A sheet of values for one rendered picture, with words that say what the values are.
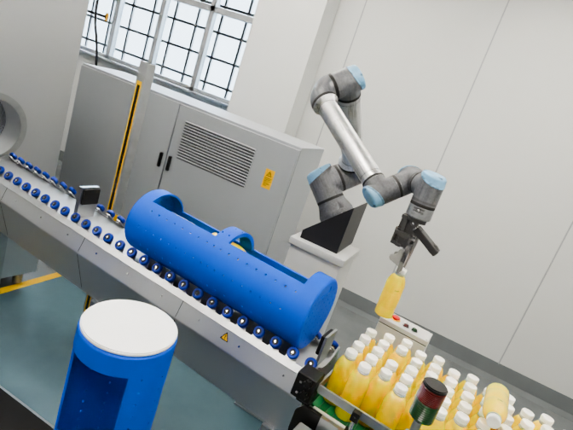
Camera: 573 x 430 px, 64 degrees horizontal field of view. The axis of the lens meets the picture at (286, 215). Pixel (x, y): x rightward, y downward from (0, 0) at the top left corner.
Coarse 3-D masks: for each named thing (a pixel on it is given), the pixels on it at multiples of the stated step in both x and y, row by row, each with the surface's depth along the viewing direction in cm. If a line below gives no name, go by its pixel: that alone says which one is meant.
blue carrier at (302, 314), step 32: (160, 192) 196; (128, 224) 189; (160, 224) 183; (192, 224) 180; (160, 256) 184; (192, 256) 175; (224, 256) 170; (256, 256) 194; (224, 288) 169; (256, 288) 163; (288, 288) 159; (320, 288) 158; (256, 320) 167; (288, 320) 157; (320, 320) 172
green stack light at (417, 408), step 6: (414, 402) 115; (420, 402) 113; (414, 408) 114; (420, 408) 113; (426, 408) 112; (414, 414) 114; (420, 414) 113; (426, 414) 112; (432, 414) 112; (420, 420) 113; (426, 420) 113; (432, 420) 113
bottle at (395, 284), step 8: (392, 280) 167; (400, 280) 167; (384, 288) 170; (392, 288) 167; (400, 288) 167; (384, 296) 169; (392, 296) 168; (400, 296) 169; (384, 304) 169; (392, 304) 168; (376, 312) 172; (384, 312) 170; (392, 312) 170
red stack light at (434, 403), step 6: (420, 390) 114; (426, 390) 112; (420, 396) 113; (426, 396) 112; (432, 396) 111; (438, 396) 111; (444, 396) 112; (426, 402) 112; (432, 402) 111; (438, 402) 111; (432, 408) 112; (438, 408) 112
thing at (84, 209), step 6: (84, 186) 217; (90, 186) 219; (96, 186) 222; (78, 192) 215; (84, 192) 214; (90, 192) 217; (96, 192) 220; (78, 198) 215; (84, 198) 215; (90, 198) 218; (96, 198) 221; (78, 204) 216; (84, 204) 217; (90, 204) 222; (78, 210) 217; (84, 210) 220; (90, 210) 223; (84, 216) 222; (90, 216) 225
